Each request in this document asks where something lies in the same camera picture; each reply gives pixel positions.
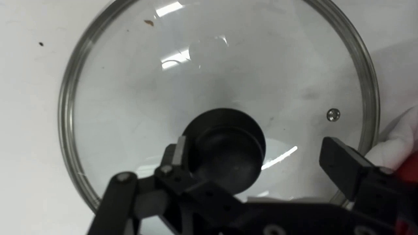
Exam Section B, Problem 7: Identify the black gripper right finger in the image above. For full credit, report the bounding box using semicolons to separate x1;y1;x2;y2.
319;137;405;235

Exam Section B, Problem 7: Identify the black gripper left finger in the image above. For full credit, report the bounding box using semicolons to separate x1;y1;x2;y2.
88;136;196;235

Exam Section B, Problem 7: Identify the glass pot lid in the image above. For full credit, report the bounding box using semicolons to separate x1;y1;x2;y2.
58;0;380;209

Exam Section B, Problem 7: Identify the empty red bowl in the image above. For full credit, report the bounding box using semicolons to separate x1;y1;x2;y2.
395;152;418;235

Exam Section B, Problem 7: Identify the white cloth under bowl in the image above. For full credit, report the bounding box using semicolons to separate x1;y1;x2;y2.
366;107;418;171

